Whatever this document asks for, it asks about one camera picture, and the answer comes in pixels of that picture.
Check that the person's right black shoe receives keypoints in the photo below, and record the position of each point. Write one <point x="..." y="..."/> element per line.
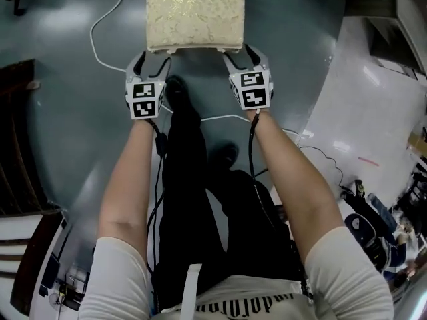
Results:
<point x="227" y="153"/>

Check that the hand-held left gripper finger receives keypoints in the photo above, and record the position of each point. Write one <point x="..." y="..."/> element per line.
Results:
<point x="133" y="68"/>
<point x="164" y="73"/>

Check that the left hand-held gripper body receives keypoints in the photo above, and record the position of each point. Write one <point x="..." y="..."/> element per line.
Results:
<point x="143" y="108"/>

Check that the dark wooden furniture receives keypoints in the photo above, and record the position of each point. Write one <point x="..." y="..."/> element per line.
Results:
<point x="20" y="165"/>

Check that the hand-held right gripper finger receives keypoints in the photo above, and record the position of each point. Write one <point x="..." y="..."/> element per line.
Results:
<point x="263" y="62"/>
<point x="231" y="67"/>

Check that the person's white printed shirt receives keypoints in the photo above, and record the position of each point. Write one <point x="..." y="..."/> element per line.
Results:
<point x="350" y="278"/>

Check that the cream upholstered stool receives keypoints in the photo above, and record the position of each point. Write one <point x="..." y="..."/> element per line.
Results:
<point x="195" y="15"/>

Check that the cardboard box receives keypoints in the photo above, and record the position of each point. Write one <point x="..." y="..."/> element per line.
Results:
<point x="417" y="142"/>

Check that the person's right forearm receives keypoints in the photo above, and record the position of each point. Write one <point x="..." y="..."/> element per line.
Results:
<point x="293" y="185"/>

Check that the person's black trousers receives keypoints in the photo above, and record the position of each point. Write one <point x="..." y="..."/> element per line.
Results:
<point x="187" y="195"/>

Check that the red floor tape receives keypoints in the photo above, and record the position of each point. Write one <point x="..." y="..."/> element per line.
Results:
<point x="368" y="161"/>

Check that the person's left forearm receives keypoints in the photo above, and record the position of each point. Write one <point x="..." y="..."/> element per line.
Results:
<point x="130" y="185"/>

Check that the person's black shoe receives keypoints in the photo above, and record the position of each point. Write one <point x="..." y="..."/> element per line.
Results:
<point x="175" y="90"/>
<point x="227" y="153"/>

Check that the person's left black shoe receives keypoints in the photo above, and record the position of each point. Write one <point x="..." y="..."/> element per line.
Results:
<point x="175" y="90"/>

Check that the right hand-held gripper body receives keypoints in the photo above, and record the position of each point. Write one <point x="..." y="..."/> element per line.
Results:
<point x="255" y="97"/>

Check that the black chair with clothes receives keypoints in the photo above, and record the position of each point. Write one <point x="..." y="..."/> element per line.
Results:
<point x="370" y="232"/>

